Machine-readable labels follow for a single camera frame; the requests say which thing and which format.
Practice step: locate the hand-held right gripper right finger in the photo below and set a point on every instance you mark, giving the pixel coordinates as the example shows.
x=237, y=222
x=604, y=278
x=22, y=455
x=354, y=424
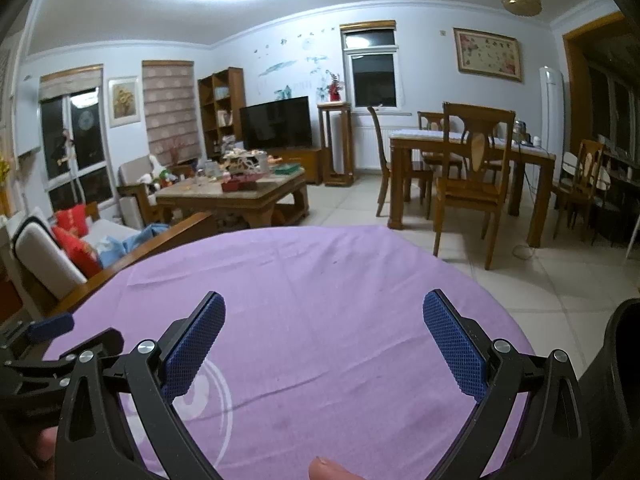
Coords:
x=457, y=350

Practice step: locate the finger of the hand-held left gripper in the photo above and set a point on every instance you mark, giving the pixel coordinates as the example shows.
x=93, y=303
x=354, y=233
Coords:
x=35, y=380
x=50, y=326

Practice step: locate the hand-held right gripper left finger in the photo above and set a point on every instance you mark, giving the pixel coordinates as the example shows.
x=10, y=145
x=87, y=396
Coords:
x=192, y=350

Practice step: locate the person's left hand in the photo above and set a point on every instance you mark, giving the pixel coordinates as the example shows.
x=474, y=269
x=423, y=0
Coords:
x=44, y=447

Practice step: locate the person's right hand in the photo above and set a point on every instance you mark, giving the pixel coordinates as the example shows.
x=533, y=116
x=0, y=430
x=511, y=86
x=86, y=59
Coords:
x=335, y=471

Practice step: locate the white sofa cushion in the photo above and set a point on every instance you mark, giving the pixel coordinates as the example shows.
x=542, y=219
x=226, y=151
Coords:
x=45, y=255

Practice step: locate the large red cushion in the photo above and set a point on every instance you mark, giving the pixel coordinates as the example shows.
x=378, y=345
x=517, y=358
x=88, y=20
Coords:
x=77, y=252

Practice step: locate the small red cushion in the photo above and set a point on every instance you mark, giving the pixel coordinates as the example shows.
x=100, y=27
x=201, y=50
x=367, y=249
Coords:
x=72, y=220

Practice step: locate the blue cloth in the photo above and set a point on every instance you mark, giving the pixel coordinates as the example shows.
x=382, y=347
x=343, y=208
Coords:
x=130, y=247

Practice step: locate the wooden sofa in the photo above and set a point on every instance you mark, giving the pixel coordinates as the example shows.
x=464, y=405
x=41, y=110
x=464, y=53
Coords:
x=165, y=240

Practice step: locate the purple tablecloth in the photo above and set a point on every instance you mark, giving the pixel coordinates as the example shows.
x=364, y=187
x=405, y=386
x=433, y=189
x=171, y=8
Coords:
x=310, y=310

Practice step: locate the wooden coffee table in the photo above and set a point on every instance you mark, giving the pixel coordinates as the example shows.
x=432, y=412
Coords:
x=225, y=202

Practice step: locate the wooden chair with splat back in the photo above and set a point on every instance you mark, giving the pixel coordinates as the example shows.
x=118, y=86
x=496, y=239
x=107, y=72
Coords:
x=470, y=192

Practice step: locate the yellow flowers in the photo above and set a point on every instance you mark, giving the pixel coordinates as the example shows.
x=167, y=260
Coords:
x=5, y=170

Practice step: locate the wooden armchair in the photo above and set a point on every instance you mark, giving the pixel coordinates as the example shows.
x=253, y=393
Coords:
x=132, y=175

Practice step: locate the glass balcony door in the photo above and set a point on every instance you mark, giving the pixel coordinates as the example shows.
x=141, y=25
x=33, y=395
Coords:
x=75, y=150

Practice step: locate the wooden chair with curved back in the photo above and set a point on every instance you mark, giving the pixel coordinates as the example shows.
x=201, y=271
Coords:
x=405, y=172

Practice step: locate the pile of toys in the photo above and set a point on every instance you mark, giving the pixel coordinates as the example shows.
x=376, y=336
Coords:
x=245, y=170

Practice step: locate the wooden dining table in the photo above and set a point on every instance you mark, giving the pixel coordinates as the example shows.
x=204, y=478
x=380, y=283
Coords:
x=415, y=145

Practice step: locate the wooden television cabinet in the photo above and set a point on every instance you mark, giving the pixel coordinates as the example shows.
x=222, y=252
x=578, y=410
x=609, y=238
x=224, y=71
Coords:
x=307, y=162

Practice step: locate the dark low cabinet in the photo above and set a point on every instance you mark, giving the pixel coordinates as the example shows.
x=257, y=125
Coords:
x=620, y=200

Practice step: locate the wooden dining chair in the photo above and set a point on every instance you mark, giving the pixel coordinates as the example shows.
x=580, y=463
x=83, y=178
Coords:
x=585, y=165
x=430, y=122

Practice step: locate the metal kettle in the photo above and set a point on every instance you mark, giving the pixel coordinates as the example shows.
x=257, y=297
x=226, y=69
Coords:
x=521, y=132

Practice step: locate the framed sunflower picture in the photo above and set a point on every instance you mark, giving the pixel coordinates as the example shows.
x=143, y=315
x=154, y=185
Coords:
x=124, y=102

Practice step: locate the patterned roller blind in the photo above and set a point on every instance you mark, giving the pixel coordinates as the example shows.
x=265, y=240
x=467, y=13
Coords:
x=172, y=110

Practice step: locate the black flat television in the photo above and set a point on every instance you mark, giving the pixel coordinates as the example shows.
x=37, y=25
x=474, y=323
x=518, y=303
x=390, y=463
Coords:
x=275, y=122

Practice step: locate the white standing air conditioner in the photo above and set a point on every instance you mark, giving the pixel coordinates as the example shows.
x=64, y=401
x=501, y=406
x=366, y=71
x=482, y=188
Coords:
x=550, y=110

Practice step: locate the wooden bookshelf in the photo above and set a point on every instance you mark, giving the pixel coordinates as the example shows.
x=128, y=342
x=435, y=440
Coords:
x=237, y=95

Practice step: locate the tall wooden plant stand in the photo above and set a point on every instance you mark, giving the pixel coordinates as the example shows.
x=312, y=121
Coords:
x=336, y=107

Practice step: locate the red flower vase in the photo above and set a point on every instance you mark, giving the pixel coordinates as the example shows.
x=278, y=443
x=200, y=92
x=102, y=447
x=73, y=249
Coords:
x=335, y=91

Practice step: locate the white framed window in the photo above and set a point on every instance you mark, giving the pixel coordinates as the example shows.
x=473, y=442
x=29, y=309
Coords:
x=372, y=75

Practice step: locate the framed floral picture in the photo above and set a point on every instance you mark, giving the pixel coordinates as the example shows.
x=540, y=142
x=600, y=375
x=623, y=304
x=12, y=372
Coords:
x=487, y=55

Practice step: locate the white wall radiator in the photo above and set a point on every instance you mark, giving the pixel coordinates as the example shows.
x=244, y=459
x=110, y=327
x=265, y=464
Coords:
x=367, y=147

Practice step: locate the wooden door frame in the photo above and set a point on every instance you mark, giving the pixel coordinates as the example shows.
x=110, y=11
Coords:
x=570, y=60

